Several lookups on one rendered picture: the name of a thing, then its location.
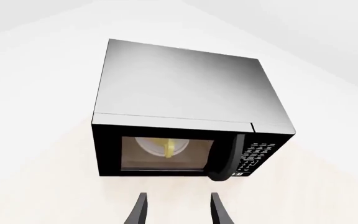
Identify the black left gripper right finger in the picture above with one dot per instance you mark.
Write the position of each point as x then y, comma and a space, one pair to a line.
221, 212

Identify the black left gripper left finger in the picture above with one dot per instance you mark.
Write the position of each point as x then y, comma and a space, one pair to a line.
138, 211

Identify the yellow and white mug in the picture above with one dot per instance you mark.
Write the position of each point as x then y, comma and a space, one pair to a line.
166, 147

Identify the black microwave oven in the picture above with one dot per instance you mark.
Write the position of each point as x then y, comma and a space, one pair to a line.
182, 98

